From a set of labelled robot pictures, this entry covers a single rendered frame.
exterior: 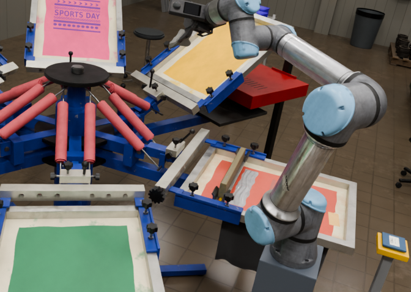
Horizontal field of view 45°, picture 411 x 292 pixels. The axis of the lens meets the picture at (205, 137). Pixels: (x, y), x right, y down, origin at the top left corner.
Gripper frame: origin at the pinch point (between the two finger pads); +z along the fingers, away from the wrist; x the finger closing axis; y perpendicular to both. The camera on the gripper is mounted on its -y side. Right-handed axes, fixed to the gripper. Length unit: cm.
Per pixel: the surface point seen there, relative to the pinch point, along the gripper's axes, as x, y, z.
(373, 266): -79, 247, 60
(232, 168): -36, 73, 37
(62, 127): -26, 6, 81
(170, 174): -42, 46, 50
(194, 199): -52, 51, 36
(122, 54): 37, 62, 133
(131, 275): -83, 13, 22
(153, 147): -28, 50, 71
